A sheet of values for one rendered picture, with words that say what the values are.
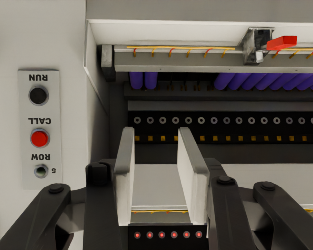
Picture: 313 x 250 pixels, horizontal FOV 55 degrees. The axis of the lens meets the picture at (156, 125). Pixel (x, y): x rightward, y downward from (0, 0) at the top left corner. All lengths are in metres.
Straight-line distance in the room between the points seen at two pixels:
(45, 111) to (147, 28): 0.13
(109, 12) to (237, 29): 0.13
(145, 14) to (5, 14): 0.14
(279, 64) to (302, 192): 0.15
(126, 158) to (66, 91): 0.17
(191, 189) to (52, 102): 0.20
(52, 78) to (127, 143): 0.16
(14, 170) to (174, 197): 0.17
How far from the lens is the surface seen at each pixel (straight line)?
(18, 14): 0.34
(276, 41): 0.29
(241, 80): 0.43
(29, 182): 0.34
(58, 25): 0.33
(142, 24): 0.32
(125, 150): 0.17
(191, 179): 0.15
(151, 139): 0.47
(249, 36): 0.35
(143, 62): 0.36
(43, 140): 0.32
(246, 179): 0.35
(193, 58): 0.36
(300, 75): 0.45
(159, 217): 0.41
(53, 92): 0.32
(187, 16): 0.32
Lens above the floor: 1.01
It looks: 6 degrees up
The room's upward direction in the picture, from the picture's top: 180 degrees counter-clockwise
